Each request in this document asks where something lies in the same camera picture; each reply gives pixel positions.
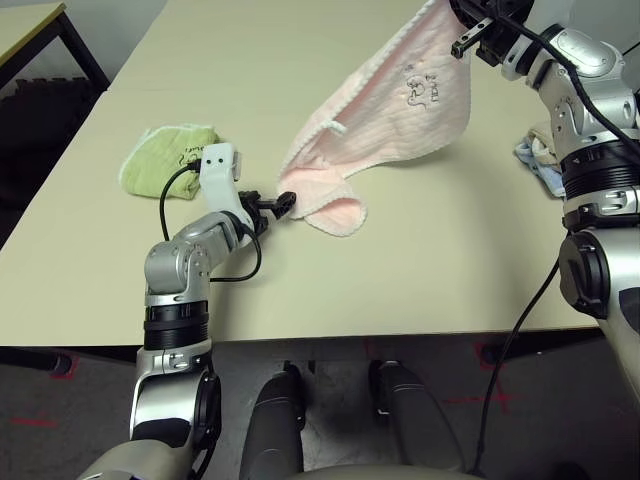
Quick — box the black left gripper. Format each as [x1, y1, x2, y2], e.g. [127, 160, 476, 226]
[237, 190, 300, 237]

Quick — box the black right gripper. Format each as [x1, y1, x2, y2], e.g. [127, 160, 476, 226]
[448, 0, 534, 67]

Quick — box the pink terry towel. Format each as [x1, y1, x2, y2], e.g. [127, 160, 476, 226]
[277, 0, 474, 239]

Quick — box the green folded towel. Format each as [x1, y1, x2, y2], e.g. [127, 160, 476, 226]
[118, 123, 221, 201]

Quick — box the beige folded towel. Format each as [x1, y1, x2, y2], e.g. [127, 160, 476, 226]
[529, 127, 564, 169]

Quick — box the light blue folded towel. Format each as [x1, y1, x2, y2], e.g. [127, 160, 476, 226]
[514, 139, 569, 199]

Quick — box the grey robot left leg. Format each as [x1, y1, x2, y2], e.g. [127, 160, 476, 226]
[238, 372, 306, 476]

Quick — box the grey robot leg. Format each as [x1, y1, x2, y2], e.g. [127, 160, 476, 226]
[238, 372, 306, 476]
[368, 359, 464, 474]

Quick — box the grey robot right leg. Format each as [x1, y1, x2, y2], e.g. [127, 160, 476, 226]
[368, 359, 464, 474]

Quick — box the black foam floor mat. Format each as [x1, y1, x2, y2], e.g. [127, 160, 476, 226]
[0, 77, 109, 246]

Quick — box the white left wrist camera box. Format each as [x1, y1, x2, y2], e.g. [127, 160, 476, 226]
[193, 142, 251, 229]

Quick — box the beige table with black frame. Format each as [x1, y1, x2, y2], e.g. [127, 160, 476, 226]
[0, 2, 111, 94]

